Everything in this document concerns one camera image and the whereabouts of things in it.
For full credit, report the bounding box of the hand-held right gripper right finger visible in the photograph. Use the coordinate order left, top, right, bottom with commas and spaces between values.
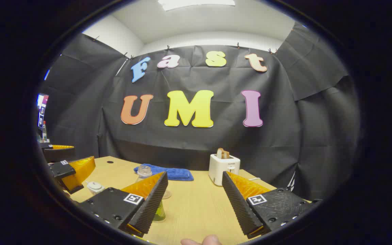
222, 171, 322, 239

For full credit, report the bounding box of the computer monitor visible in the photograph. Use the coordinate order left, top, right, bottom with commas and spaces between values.
37, 94, 49, 130

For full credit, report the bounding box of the blue towel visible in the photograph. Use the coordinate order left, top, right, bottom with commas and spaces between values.
134, 164, 194, 181

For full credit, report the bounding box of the white toaster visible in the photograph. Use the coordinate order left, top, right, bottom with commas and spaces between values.
209, 153, 241, 186

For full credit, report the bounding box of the green label water bottle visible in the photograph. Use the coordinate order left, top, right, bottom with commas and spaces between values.
136, 165, 166, 223

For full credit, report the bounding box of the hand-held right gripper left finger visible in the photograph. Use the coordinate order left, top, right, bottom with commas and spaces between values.
77, 171, 168, 238

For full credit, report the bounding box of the black backdrop cloth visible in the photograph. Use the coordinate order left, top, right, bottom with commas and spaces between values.
41, 22, 361, 201

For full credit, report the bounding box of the ceiling light panel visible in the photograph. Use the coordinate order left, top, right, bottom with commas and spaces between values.
158, 0, 236, 11

